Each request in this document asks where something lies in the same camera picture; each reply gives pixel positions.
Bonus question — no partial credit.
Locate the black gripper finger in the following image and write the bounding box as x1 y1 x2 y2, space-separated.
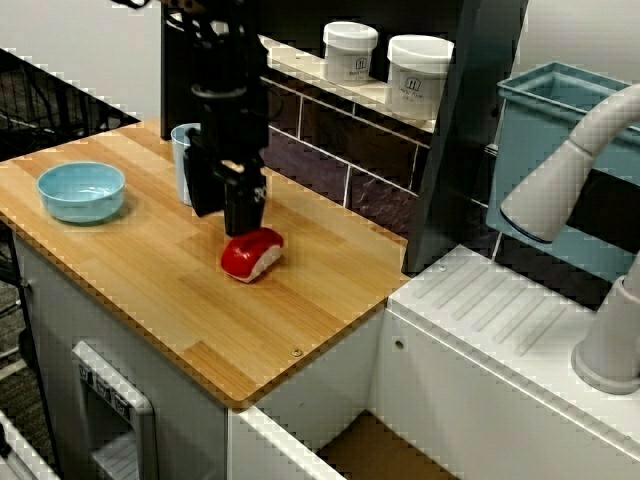
182 127 226 219
223 171 268 238

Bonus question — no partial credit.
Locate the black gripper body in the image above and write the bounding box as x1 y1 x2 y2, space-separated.
198 45 272 185

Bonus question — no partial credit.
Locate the pale blue plastic cup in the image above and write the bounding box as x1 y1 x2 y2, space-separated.
170 123 204 207

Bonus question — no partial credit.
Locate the red and white toy sushi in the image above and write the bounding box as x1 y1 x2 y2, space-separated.
220 227 285 285

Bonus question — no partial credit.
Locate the light blue bowl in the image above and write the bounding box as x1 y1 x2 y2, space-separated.
37 161 126 225

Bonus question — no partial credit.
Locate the purple tile backsplash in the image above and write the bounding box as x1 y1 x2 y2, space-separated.
259 74 434 239

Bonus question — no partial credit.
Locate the small white plastic jar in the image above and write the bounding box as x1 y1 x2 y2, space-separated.
322 21 380 86

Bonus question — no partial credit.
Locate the cream shelf board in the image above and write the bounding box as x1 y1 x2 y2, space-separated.
166 12 439 134

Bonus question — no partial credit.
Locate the white plastic jar with label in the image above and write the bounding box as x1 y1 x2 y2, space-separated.
386 34 455 121

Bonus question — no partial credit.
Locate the white toy kitchen cabinet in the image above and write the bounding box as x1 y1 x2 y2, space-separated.
12 232 231 480

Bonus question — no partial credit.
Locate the teal plastic bin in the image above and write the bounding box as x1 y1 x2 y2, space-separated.
487 61 640 284

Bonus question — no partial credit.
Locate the white toy sink unit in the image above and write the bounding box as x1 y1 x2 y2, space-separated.
227 244 640 480

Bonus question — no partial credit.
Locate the grey toy faucet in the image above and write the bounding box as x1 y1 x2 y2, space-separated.
499 83 640 396

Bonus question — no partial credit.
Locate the black wire rack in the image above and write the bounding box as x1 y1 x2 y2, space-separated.
0 47 142 161

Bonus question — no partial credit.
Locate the dark hutch frame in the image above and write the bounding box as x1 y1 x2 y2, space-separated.
160 0 530 276

